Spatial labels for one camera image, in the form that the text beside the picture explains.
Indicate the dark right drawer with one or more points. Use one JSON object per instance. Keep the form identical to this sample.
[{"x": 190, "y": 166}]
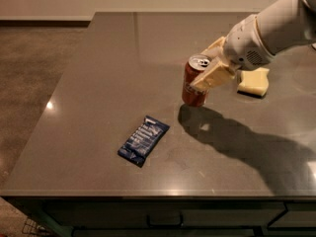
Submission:
[{"x": 296, "y": 215}]

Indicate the red coke can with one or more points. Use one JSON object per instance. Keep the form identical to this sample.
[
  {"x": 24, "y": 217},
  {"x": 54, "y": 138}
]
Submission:
[{"x": 191, "y": 95}]

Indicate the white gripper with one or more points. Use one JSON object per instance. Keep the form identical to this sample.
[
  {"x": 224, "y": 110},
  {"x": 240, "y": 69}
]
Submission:
[{"x": 245, "y": 44}]

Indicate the wire rack on floor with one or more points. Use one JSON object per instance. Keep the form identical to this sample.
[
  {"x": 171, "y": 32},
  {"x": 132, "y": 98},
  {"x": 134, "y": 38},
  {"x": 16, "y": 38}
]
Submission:
[{"x": 32, "y": 229}]

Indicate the dark drawer with handle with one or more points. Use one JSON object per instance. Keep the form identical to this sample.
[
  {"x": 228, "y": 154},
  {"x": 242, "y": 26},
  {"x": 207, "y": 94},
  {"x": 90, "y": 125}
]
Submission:
[{"x": 143, "y": 214}]

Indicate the blue rxbar blueberry wrapper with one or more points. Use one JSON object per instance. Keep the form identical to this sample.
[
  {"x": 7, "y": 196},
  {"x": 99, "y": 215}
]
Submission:
[{"x": 140, "y": 144}]

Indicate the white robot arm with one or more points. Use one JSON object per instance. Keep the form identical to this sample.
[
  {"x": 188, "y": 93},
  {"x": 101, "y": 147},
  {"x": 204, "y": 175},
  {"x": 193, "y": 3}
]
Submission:
[{"x": 285, "y": 24}]

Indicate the yellow sponge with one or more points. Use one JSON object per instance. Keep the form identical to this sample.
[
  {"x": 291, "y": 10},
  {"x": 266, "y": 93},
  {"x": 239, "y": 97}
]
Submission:
[{"x": 254, "y": 82}]

